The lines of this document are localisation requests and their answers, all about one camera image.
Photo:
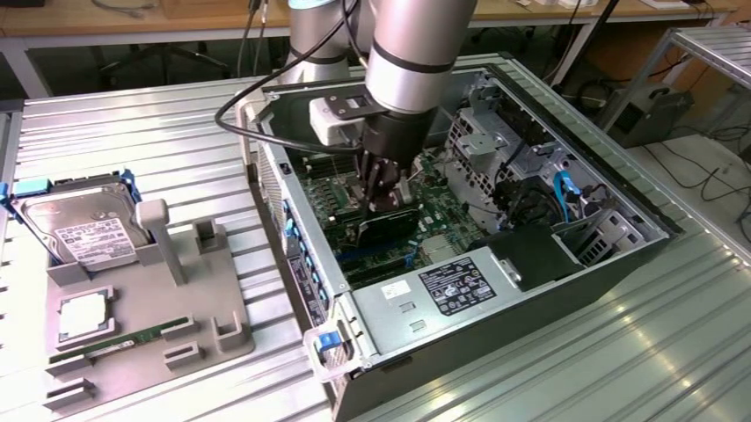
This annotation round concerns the grey parts rack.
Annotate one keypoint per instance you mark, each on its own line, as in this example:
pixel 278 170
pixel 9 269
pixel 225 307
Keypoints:
pixel 146 307

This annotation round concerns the black graphics card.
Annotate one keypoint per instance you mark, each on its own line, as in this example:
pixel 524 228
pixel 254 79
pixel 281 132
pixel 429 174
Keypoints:
pixel 386 230

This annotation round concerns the silver CPU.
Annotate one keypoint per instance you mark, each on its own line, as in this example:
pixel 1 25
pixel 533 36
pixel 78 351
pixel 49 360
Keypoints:
pixel 84 318

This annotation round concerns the silver chipset heatsink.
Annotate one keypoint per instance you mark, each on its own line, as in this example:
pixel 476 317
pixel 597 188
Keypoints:
pixel 440 248

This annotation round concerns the black box on floor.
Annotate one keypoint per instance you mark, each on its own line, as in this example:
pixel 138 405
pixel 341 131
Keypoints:
pixel 653 116

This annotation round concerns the metal disk bay cage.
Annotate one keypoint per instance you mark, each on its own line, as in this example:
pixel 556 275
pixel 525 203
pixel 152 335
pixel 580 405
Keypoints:
pixel 480 149

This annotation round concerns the wooden desk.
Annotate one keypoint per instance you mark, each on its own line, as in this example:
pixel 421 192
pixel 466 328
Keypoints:
pixel 176 19

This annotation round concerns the black expansion slot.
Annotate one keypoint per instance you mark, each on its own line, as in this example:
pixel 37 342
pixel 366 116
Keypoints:
pixel 377 270

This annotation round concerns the blue expansion slot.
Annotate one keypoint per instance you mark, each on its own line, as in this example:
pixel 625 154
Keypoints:
pixel 345 254

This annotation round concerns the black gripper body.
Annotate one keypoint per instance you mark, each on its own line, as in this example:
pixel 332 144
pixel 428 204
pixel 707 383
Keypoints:
pixel 398 136

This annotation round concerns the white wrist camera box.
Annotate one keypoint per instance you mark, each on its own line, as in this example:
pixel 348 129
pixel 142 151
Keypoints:
pixel 328 123

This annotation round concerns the blue case latch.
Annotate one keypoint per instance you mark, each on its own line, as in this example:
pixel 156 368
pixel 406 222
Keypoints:
pixel 326 342

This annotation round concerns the green motherboard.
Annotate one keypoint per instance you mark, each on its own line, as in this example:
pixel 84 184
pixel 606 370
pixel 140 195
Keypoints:
pixel 445 215

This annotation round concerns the black office chair base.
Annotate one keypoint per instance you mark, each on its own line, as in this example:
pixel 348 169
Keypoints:
pixel 164 55

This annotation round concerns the black installed RAM stick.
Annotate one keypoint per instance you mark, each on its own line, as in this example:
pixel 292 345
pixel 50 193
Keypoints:
pixel 342 219

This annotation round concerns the silver hard disk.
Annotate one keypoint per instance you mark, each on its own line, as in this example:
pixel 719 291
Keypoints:
pixel 76 224

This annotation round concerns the metal slat side table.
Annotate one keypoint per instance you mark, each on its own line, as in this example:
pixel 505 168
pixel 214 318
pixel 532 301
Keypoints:
pixel 712 48

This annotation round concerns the blue disk caddy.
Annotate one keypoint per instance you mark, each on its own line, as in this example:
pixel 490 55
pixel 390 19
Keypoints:
pixel 32 188

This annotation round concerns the grey power supply unit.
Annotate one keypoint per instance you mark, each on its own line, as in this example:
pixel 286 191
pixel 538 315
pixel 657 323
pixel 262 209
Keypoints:
pixel 398 316

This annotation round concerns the open grey PC case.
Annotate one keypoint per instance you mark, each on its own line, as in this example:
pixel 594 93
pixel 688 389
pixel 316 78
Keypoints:
pixel 586 145

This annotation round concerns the green RAM stick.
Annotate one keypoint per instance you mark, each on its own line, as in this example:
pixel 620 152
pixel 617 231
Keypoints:
pixel 122 340

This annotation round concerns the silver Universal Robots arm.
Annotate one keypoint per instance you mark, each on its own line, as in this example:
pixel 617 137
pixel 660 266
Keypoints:
pixel 413 53

